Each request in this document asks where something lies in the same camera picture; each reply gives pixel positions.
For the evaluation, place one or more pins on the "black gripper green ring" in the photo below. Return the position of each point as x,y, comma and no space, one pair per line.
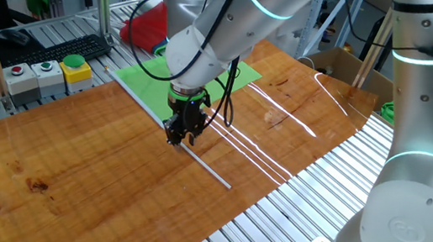
188,108

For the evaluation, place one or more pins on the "green plastic sheet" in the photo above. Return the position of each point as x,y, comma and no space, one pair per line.
143,84

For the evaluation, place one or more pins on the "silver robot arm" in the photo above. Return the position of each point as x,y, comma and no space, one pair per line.
431,108

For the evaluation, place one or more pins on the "red mesh bag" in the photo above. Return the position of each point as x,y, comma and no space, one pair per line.
144,31

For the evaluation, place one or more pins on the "glossy wood-grain mat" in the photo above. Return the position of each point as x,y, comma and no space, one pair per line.
80,178

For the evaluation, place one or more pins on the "yellow box green pushbutton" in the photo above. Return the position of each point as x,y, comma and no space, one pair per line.
76,75

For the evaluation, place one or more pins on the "grey box green button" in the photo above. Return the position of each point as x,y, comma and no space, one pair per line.
48,78

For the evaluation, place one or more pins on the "black keyboard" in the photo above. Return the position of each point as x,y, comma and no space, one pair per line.
62,51

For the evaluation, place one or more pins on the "grey metal shelf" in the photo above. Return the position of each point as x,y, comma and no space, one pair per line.
310,25

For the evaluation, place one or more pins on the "cardboard box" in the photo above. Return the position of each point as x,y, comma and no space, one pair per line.
340,65

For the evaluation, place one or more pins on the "grey box red button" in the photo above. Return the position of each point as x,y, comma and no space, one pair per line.
20,85

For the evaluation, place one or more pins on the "green hanging cloth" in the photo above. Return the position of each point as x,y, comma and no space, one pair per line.
38,4

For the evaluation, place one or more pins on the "black computer mouse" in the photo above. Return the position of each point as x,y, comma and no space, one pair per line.
13,37

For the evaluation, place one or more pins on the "black case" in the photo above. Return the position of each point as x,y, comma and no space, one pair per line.
375,39

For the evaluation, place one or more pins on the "aluminium frame post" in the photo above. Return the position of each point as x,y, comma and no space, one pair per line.
104,13

